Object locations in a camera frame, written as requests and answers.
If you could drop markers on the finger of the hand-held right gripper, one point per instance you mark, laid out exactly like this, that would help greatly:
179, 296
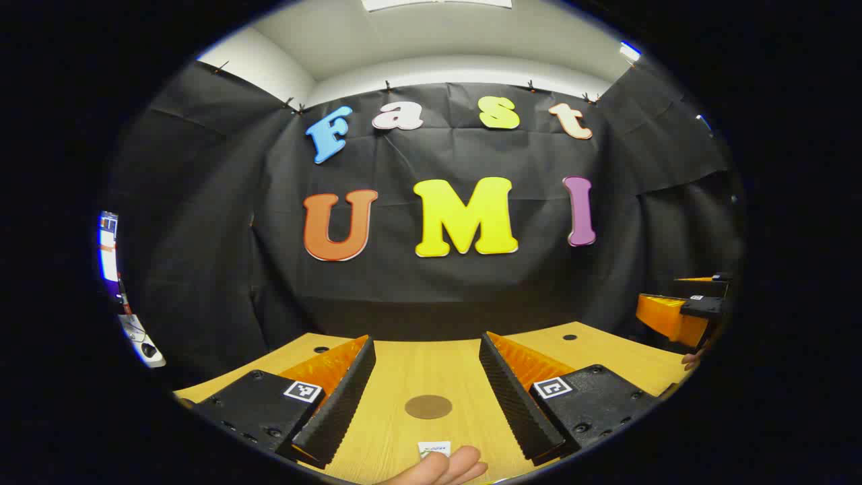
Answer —
707, 286
670, 316

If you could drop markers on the white toothpaste tube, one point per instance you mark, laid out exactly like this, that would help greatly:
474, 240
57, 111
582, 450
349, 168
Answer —
433, 447

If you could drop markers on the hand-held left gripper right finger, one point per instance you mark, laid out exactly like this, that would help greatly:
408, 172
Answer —
512, 404

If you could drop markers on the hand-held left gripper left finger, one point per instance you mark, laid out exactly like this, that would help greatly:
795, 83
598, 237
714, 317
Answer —
340, 404

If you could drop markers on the black backdrop cloth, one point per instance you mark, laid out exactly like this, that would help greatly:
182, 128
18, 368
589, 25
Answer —
431, 289

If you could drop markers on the bright monitor screen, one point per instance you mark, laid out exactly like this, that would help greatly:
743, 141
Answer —
108, 249

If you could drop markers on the wooden desktop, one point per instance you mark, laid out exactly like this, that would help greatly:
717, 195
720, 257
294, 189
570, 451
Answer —
431, 367

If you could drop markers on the ceiling light panel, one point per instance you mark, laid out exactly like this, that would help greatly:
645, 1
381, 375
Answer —
630, 51
438, 3

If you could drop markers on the round brown coaster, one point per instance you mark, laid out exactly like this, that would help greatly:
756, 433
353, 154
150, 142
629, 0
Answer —
428, 407

